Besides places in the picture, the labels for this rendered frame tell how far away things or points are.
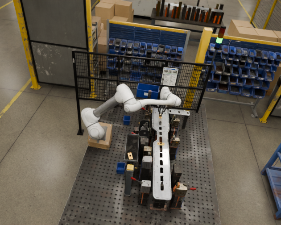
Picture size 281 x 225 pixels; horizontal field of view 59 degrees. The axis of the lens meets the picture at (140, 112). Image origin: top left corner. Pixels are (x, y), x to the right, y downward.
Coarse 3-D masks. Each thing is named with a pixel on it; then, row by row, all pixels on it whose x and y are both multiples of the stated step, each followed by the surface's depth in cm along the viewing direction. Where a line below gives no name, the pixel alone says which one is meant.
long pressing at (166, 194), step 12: (156, 108) 338; (156, 120) 320; (168, 120) 322; (168, 132) 306; (156, 144) 288; (168, 144) 290; (156, 156) 274; (168, 156) 276; (156, 168) 261; (168, 168) 263; (156, 180) 250; (168, 180) 251; (156, 192) 240; (168, 192) 241
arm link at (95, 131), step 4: (96, 124) 289; (88, 128) 288; (92, 128) 283; (96, 128) 284; (100, 128) 289; (88, 132) 288; (92, 132) 282; (96, 132) 282; (100, 132) 285; (104, 132) 303; (92, 136) 282; (96, 136) 283; (100, 136) 288
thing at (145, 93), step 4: (140, 84) 354; (144, 84) 354; (148, 84) 353; (140, 88) 359; (144, 88) 358; (148, 88) 357; (152, 88) 356; (156, 88) 355; (136, 92) 346; (140, 92) 344; (144, 92) 343; (152, 92) 342; (156, 92) 340; (136, 96) 350; (140, 96) 349; (144, 96) 348; (152, 96) 346; (156, 96) 345
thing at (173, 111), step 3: (171, 111) 336; (174, 111) 337; (177, 111) 338; (180, 111) 338; (183, 111) 339; (186, 111) 340; (174, 114) 334; (177, 114) 333; (180, 114) 333; (183, 114) 334; (186, 114) 334; (189, 114) 335
